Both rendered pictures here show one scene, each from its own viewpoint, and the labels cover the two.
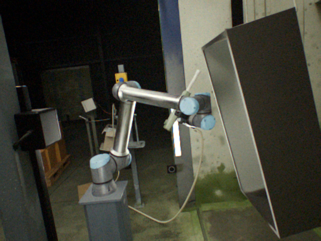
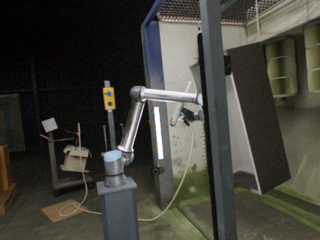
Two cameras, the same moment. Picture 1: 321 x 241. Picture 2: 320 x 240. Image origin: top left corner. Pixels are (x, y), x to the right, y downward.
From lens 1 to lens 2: 78 cm
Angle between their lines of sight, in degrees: 21
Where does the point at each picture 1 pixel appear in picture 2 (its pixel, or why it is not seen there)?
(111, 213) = (128, 201)
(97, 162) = (114, 155)
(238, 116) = not seen: hidden behind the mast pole
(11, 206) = (222, 101)
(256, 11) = not seen: hidden behind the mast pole
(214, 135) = (188, 140)
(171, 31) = (154, 56)
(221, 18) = (190, 50)
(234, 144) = not seen: hidden behind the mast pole
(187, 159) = (167, 162)
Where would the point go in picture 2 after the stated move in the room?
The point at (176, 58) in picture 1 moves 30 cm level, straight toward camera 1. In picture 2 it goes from (158, 77) to (165, 73)
